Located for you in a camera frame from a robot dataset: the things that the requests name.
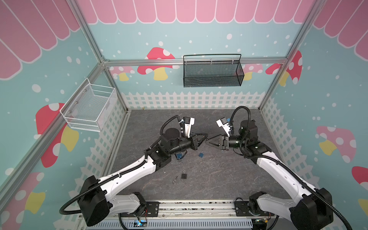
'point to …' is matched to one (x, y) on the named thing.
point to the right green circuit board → (261, 222)
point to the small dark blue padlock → (201, 155)
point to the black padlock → (184, 174)
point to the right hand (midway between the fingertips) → (207, 143)
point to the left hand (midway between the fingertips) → (207, 138)
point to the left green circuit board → (143, 223)
